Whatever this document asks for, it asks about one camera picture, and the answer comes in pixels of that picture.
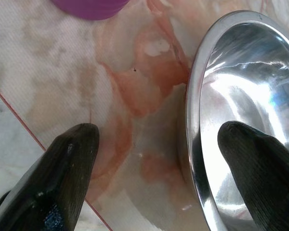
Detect shiny steel bowl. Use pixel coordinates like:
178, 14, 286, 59
185, 10, 289, 231

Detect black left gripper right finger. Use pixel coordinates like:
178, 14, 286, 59
217, 120, 289, 231

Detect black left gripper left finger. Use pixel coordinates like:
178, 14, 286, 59
0, 123, 100, 231

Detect purple plastic cup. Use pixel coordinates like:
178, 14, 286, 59
50, 0, 131, 21

